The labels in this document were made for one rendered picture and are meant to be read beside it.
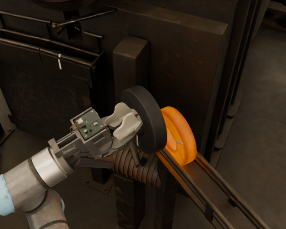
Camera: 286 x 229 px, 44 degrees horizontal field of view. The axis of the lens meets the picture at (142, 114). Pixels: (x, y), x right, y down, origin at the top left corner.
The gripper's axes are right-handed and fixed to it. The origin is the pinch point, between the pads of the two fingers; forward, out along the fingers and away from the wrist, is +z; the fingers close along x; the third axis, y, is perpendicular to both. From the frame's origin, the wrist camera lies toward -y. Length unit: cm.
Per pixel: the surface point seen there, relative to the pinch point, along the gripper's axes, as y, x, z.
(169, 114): -8.0, 1.3, 6.5
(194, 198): -20.8, -14.7, 0.7
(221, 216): -14.6, -23.6, 2.3
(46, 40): -13, 57, -8
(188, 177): -15.9, -11.5, 1.9
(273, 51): -117, 71, 113
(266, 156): -101, 11, 52
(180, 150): -14.4, -5.0, 4.2
